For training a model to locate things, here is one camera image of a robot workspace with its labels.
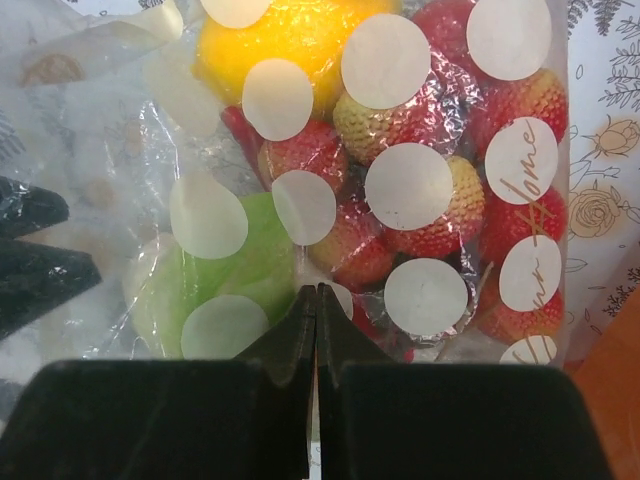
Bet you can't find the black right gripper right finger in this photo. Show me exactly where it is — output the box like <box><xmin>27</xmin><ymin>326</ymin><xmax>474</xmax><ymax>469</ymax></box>
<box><xmin>316</xmin><ymin>285</ymin><xmax>612</xmax><ymax>479</ymax></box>

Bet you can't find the floral patterned table mat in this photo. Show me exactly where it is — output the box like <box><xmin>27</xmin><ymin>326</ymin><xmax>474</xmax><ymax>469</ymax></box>
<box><xmin>566</xmin><ymin>1</ymin><xmax>639</xmax><ymax>360</ymax></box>

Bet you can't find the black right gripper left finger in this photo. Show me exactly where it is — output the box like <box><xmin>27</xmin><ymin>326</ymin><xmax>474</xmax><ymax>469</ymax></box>
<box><xmin>1</xmin><ymin>286</ymin><xmax>316</xmax><ymax>479</ymax></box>

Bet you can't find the yellow fake lemon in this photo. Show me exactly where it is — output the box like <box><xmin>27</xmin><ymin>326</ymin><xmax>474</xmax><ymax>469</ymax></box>
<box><xmin>192</xmin><ymin>0</ymin><xmax>402</xmax><ymax>119</ymax></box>

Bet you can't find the clear polka dot zip bag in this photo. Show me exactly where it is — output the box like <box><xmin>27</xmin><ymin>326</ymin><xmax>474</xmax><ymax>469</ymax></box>
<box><xmin>1</xmin><ymin>1</ymin><xmax>569</xmax><ymax>378</ymax></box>

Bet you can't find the orange plastic tub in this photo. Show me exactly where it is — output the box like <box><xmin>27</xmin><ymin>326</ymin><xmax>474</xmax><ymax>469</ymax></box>
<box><xmin>574</xmin><ymin>251</ymin><xmax>639</xmax><ymax>479</ymax></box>

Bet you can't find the fake cauliflower with leaves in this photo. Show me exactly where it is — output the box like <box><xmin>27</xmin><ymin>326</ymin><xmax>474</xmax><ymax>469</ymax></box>
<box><xmin>123</xmin><ymin>193</ymin><xmax>296</xmax><ymax>359</ymax></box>

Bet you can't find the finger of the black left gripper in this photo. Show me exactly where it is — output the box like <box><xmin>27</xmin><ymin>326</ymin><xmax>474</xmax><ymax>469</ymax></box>
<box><xmin>0</xmin><ymin>176</ymin><xmax>69</xmax><ymax>238</ymax></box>
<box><xmin>1</xmin><ymin>239</ymin><xmax>102</xmax><ymax>338</ymax></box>

